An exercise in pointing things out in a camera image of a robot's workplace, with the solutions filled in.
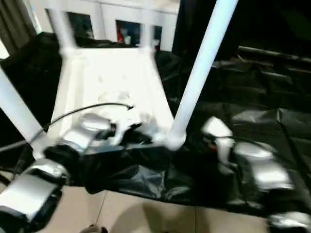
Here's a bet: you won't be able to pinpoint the white plastic table top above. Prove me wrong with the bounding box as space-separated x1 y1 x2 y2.
33 46 188 160

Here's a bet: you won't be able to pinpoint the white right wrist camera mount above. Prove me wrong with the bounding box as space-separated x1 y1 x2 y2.
200 116 236 163

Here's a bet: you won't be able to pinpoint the dark robot left foot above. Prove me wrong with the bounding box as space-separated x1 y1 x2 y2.
84 224 107 233

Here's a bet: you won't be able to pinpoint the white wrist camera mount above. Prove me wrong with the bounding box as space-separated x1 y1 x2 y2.
106 113 143 145
200 116 236 163

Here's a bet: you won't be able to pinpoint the black metal frame leg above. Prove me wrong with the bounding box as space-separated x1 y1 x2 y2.
0 173 12 186

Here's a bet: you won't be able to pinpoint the white pole teal bands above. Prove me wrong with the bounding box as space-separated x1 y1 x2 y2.
29 0 43 33

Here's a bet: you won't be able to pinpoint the silver metal bar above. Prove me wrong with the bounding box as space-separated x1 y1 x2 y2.
238 46 311 64

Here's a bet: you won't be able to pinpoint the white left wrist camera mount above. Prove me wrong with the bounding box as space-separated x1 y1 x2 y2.
106 113 143 145

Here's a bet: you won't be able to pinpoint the white glass-door cabinet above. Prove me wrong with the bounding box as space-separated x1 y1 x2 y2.
29 0 180 51

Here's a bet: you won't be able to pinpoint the black work mat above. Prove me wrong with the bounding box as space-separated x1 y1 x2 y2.
0 31 311 216

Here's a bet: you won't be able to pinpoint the grey curtain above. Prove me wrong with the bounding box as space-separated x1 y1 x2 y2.
0 0 37 55

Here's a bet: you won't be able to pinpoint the large black box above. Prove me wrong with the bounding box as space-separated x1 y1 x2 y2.
172 0 241 59

